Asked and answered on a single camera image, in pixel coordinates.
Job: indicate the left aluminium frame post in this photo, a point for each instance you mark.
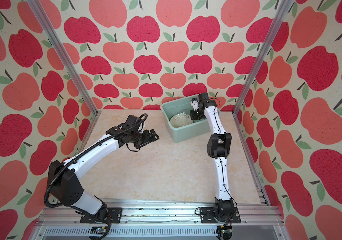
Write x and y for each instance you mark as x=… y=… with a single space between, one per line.
x=48 y=28

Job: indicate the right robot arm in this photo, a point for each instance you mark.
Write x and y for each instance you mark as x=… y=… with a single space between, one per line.
x=218 y=148

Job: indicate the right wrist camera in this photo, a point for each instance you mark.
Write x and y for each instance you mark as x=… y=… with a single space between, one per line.
x=195 y=103

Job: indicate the clear glass plate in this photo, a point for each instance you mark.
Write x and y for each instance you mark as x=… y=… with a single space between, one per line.
x=181 y=119

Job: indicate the aluminium frame post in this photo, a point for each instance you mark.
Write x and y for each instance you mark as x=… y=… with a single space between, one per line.
x=281 y=12
x=48 y=28

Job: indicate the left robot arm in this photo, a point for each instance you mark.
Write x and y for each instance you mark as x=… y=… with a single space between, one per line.
x=63 y=183

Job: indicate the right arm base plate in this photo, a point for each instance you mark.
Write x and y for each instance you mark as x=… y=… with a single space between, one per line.
x=216 y=216

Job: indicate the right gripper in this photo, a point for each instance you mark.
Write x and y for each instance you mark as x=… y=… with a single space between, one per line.
x=193 y=116

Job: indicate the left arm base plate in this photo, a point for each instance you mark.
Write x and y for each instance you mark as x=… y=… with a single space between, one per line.
x=104 y=215

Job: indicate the right aluminium frame post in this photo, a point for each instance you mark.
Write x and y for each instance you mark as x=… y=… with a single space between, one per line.
x=281 y=12

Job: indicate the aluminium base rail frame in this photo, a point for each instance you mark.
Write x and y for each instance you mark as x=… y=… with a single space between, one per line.
x=146 y=220

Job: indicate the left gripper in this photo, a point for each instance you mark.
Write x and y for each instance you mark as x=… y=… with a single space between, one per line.
x=148 y=139

